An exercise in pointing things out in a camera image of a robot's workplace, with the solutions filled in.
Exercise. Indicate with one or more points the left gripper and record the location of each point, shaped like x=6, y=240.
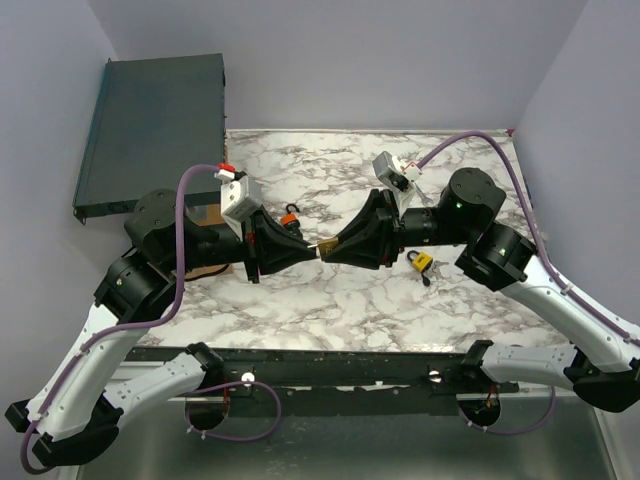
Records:
x=269, y=246

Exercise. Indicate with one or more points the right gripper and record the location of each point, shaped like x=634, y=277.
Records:
x=373, y=239

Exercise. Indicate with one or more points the brass padlock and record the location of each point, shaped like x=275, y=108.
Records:
x=324, y=247

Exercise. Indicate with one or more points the yellow padlock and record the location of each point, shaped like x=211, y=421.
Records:
x=420, y=261

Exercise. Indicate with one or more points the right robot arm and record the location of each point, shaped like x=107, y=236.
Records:
x=600, y=363

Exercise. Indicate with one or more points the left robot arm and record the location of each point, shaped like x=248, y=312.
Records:
x=77, y=416

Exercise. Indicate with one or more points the orange padlock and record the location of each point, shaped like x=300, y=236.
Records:
x=290, y=220

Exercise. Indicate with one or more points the large grey wrench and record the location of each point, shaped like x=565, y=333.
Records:
x=426, y=200

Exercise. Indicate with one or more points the wooden board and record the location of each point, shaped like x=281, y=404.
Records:
x=207, y=216

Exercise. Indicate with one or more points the dark green metal box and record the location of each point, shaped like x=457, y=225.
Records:
x=153, y=119

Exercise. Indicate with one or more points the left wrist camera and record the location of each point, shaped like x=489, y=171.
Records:
x=240, y=195

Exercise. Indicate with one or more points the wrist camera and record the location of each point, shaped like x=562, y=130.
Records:
x=240, y=195
x=399, y=177

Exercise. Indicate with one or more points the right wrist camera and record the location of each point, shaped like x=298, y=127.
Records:
x=399, y=177

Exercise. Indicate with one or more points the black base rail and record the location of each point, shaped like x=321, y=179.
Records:
x=325, y=383

